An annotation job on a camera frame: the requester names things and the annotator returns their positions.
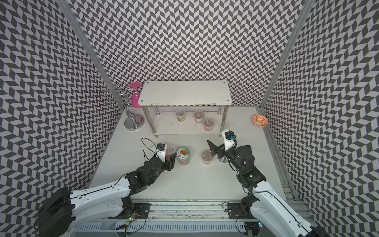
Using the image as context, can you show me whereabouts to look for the clear cup orange contents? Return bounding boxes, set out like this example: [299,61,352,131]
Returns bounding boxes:
[201,150,213,165]

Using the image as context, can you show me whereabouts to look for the red jar with printed lid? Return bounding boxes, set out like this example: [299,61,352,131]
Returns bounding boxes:
[176,147,190,166]

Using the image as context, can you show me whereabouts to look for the small cup red contents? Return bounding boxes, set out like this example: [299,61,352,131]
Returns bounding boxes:
[165,146,176,160]

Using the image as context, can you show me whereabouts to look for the white lid seed jar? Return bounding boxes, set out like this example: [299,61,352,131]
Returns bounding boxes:
[150,145,157,155]

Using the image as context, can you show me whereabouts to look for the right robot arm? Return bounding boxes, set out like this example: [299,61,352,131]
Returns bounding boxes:
[207,129,328,237]

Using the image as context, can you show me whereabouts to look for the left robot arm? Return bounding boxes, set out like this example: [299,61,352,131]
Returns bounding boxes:
[34,143,176,237]

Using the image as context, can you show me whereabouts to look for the white two-tier shelf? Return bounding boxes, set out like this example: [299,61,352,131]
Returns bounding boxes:
[138,81,232,136]

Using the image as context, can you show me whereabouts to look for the small cup front right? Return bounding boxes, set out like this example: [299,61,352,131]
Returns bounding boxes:
[203,118,214,131]

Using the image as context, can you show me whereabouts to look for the orange patterned bowl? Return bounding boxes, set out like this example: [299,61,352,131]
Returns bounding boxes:
[252,114,269,127]

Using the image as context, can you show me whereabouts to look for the small cup back right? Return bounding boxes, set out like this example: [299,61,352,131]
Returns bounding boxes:
[193,111,204,123]

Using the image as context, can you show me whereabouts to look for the small cup yellow label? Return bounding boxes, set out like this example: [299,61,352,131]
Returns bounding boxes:
[176,110,186,122]

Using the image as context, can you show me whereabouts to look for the pink upside-down cup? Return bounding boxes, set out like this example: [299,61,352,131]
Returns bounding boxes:
[129,82,142,109]

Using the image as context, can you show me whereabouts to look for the silver metal cup stand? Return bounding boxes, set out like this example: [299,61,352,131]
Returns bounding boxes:
[102,83,145,131]

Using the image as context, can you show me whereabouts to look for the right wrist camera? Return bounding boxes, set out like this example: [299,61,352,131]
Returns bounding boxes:
[224,130,236,141]

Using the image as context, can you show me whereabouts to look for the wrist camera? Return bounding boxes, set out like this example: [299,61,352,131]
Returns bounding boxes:
[156,143,166,152]
[224,130,236,141]

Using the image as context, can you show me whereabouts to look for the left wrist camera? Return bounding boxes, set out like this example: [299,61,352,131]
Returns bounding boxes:
[156,143,166,152]

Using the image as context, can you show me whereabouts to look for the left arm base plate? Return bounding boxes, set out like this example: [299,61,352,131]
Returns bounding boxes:
[108,203,152,220]

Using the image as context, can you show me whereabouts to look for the aluminium front rail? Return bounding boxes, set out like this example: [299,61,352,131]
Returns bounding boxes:
[63,199,314,223]

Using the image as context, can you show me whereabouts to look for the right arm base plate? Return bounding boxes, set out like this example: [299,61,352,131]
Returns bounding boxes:
[227,203,253,220]

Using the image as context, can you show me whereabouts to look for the right aluminium corner post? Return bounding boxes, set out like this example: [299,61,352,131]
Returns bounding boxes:
[259,0,315,110]

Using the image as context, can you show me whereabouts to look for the aluminium corner post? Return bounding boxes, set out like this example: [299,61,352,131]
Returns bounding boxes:
[259,0,315,110]
[56,0,124,109]

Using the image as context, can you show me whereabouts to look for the left aluminium corner post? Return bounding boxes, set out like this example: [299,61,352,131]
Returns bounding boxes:
[56,0,124,109]

